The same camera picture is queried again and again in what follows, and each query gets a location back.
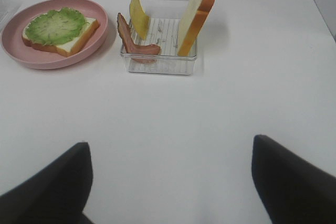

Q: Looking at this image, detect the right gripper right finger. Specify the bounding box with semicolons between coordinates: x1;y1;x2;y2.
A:
251;135;335;223

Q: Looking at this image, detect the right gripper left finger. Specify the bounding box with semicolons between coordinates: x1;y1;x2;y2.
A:
1;142;93;223

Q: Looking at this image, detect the pink bacon strip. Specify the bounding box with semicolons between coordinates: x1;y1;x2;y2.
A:
117;13;161;55

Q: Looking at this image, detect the bread slice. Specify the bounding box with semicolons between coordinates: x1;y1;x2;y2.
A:
176;0;215;56
22;17;100;57

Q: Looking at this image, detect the green lettuce leaf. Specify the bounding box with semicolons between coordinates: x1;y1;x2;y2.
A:
25;7;86;45

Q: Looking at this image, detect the pink round plate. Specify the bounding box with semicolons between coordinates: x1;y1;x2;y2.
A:
1;0;109;70

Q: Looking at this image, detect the left clear plastic tray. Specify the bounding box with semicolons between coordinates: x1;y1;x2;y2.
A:
1;0;21;27

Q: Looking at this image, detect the clear plastic tray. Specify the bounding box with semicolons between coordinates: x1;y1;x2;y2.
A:
120;0;197;76
1;0;21;27

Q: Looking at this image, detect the yellow cheese slice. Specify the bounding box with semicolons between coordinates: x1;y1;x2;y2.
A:
129;0;150;40

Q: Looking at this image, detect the right clear plastic tray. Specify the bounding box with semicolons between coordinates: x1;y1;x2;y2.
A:
120;0;197;76

